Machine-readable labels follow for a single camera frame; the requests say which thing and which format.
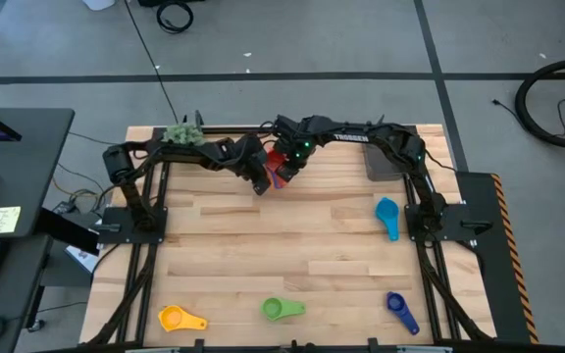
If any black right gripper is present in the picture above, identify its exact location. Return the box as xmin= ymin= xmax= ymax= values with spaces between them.
xmin=273 ymin=138 xmax=316 ymax=185

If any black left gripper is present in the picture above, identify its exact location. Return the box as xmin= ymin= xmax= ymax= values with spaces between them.
xmin=231 ymin=132 xmax=273 ymax=196

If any light blue measuring cup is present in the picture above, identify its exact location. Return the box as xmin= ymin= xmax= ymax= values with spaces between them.
xmin=374 ymin=196 xmax=401 ymax=242

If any green measuring cup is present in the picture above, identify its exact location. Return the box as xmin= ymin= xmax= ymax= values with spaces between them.
xmin=260 ymin=296 xmax=307 ymax=323

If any yellow measuring cup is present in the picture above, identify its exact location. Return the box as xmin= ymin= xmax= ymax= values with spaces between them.
xmin=157 ymin=304 xmax=209 ymax=333

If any dark blue measuring cup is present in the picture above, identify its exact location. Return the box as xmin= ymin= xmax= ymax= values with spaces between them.
xmin=385 ymin=291 xmax=421 ymax=336

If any grey plastic basket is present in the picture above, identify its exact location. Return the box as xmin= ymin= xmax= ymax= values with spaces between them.
xmin=363 ymin=141 xmax=411 ymax=182

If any green potted artificial plant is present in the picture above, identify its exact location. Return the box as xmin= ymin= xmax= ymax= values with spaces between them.
xmin=162 ymin=122 xmax=206 ymax=147

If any white printed paper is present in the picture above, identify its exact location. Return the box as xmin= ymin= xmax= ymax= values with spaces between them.
xmin=64 ymin=244 xmax=100 ymax=274

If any black box under desk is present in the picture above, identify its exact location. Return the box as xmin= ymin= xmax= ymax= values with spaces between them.
xmin=34 ymin=208 xmax=100 ymax=256

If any black panel with hazard stripe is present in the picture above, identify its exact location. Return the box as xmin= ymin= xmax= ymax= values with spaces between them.
xmin=456 ymin=171 xmax=541 ymax=344

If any black desk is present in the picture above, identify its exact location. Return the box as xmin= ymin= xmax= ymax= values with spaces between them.
xmin=0 ymin=107 xmax=76 ymax=240
xmin=0 ymin=233 xmax=53 ymax=353

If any large black hoop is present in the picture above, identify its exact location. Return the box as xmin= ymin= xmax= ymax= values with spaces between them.
xmin=514 ymin=57 xmax=565 ymax=150

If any yellow sticky note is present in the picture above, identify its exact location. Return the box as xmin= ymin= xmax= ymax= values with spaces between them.
xmin=0 ymin=205 xmax=23 ymax=235

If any black aluminium table frame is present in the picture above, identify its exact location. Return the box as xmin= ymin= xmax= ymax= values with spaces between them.
xmin=85 ymin=125 xmax=497 ymax=353

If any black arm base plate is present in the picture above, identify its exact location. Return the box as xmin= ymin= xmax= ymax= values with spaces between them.
xmin=404 ymin=203 xmax=493 ymax=242
xmin=90 ymin=205 xmax=169 ymax=245

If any long black floor cable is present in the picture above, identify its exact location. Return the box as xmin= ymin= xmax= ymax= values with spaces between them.
xmin=124 ymin=0 xmax=181 ymax=125

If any black floor cable bundle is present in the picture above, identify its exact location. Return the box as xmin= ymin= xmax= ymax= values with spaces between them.
xmin=51 ymin=161 xmax=117 ymax=215

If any coiled black cable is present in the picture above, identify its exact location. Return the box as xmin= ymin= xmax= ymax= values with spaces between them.
xmin=156 ymin=0 xmax=195 ymax=34

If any thin black cable with plug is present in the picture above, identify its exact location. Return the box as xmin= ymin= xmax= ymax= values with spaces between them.
xmin=491 ymin=90 xmax=565 ymax=138

